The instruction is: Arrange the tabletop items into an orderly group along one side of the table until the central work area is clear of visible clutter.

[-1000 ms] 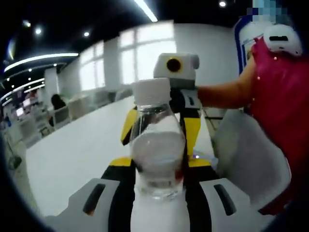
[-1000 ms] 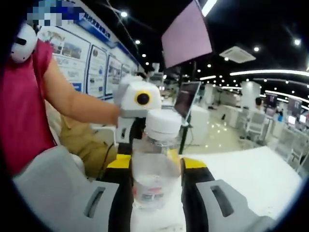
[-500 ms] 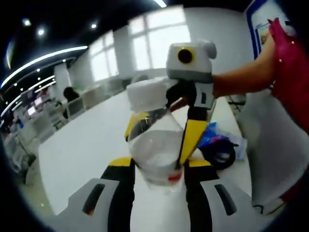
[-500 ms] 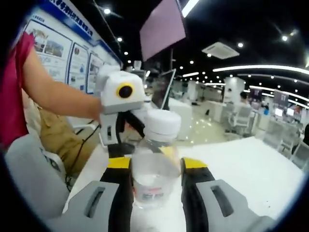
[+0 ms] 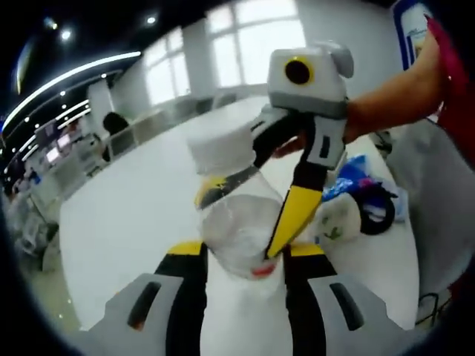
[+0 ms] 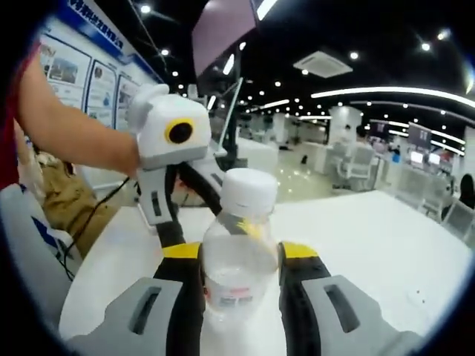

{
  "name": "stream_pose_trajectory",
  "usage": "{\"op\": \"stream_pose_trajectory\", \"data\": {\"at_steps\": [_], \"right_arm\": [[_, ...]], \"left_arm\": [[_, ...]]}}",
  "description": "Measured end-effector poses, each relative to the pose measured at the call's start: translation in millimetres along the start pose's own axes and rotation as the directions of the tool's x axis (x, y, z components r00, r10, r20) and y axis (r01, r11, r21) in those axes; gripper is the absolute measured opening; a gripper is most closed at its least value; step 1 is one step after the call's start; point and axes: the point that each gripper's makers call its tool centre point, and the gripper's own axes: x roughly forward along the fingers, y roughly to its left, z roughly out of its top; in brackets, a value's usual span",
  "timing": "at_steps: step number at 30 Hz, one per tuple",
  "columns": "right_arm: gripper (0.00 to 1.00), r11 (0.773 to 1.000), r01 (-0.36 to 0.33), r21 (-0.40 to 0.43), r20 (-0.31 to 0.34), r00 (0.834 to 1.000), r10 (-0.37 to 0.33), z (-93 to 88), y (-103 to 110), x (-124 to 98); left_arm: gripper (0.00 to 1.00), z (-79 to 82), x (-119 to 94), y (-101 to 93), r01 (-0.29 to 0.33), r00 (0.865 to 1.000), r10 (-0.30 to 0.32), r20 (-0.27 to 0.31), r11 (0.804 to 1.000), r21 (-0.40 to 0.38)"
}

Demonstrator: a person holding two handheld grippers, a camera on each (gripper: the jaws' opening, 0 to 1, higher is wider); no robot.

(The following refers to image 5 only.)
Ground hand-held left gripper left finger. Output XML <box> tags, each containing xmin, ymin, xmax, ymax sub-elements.
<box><xmin>73</xmin><ymin>240</ymin><xmax>209</xmax><ymax>356</ymax></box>

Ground window with blinds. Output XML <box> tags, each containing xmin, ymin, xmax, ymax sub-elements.
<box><xmin>143</xmin><ymin>28</ymin><xmax>191</xmax><ymax>109</ymax></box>

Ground clear plastic bottle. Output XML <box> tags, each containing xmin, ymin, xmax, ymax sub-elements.
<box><xmin>186</xmin><ymin>123</ymin><xmax>296</xmax><ymax>356</ymax></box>

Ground grey office chair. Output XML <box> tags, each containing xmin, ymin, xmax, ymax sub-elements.
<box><xmin>385</xmin><ymin>118</ymin><xmax>475</xmax><ymax>296</ymax></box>

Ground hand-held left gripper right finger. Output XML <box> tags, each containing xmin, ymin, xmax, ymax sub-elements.
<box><xmin>284</xmin><ymin>243</ymin><xmax>413</xmax><ymax>356</ymax></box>

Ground person's right hand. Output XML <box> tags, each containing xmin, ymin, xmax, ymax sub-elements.
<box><xmin>275</xmin><ymin>96</ymin><xmax>375</xmax><ymax>159</ymax></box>

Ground row of office workstations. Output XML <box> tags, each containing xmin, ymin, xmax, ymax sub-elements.
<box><xmin>5</xmin><ymin>118</ymin><xmax>108</xmax><ymax>212</ymax></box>

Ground curved ceiling light strip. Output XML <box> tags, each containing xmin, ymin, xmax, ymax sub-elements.
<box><xmin>0</xmin><ymin>50</ymin><xmax>142</xmax><ymax>131</ymax></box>

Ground blue tissue packet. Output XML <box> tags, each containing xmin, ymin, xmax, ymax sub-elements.
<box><xmin>321</xmin><ymin>154</ymin><xmax>372</xmax><ymax>203</ymax></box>

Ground clear packet of blue masks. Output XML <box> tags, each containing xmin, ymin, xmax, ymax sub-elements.
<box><xmin>381</xmin><ymin>181</ymin><xmax>411</xmax><ymax>223</ymax></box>

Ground black cable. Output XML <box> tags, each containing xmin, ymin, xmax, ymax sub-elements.
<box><xmin>358</xmin><ymin>183</ymin><xmax>397</xmax><ymax>237</ymax></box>

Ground white paper cup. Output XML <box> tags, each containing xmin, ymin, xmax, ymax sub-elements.
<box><xmin>315</xmin><ymin>192</ymin><xmax>364</xmax><ymax>245</ymax></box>

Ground white table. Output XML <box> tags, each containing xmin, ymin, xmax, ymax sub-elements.
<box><xmin>59</xmin><ymin>95</ymin><xmax>416</xmax><ymax>331</ymax></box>

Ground blue white banner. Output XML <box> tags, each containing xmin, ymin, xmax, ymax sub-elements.
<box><xmin>392</xmin><ymin>0</ymin><xmax>436</xmax><ymax>72</ymax></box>

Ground large bright window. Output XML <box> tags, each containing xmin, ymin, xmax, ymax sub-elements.
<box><xmin>206</xmin><ymin>0</ymin><xmax>308</xmax><ymax>89</ymax></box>

